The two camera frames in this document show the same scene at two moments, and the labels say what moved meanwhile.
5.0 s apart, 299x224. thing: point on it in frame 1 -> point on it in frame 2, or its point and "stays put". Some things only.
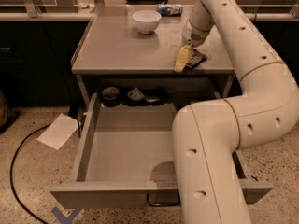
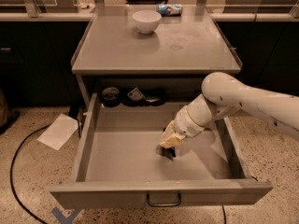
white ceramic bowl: [146, 21] stays put
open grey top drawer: [126, 161] stays put
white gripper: [192, 35] -> [186, 124]
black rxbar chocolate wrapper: [195, 61] -> [169, 152]
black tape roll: [110, 96] stays put
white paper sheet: [59, 131] stays put
